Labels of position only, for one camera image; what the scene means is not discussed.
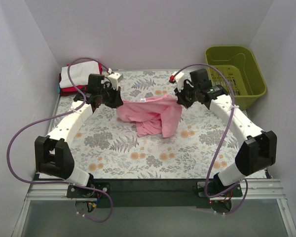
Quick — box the pink t shirt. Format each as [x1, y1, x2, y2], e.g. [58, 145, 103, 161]
[116, 94, 183, 138]

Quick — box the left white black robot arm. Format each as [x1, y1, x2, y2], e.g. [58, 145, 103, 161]
[35, 73, 123, 198]

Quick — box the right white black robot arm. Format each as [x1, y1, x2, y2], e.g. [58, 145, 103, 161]
[169, 69, 277, 198]

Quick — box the white folded t shirt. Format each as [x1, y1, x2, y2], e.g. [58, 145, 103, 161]
[58, 61, 101, 88]

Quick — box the dark red folded t shirt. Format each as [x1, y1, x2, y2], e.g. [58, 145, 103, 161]
[59, 89, 80, 97]

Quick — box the green plastic basket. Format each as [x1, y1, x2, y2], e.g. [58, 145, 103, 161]
[205, 45, 267, 110]

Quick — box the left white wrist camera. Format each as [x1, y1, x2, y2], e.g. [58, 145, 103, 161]
[107, 73, 123, 90]

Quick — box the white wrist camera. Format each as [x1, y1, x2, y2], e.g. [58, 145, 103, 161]
[169, 71, 185, 92]
[107, 73, 123, 90]

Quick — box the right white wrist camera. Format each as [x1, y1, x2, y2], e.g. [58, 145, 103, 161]
[169, 71, 185, 92]

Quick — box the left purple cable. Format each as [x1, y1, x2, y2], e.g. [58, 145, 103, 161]
[6, 57, 114, 223]

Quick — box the purple cable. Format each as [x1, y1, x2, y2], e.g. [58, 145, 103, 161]
[6, 57, 114, 223]
[171, 63, 249, 216]

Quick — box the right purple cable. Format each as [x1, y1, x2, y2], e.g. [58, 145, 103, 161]
[171, 63, 249, 216]

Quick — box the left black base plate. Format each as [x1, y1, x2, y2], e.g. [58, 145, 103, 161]
[66, 182, 111, 198]

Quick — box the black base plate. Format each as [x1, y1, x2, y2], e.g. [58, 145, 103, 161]
[66, 182, 111, 198]
[194, 181, 244, 199]

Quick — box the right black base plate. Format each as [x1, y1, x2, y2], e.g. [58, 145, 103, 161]
[194, 181, 244, 199]

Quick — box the aluminium frame rail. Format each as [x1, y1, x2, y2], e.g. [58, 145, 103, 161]
[25, 179, 286, 200]

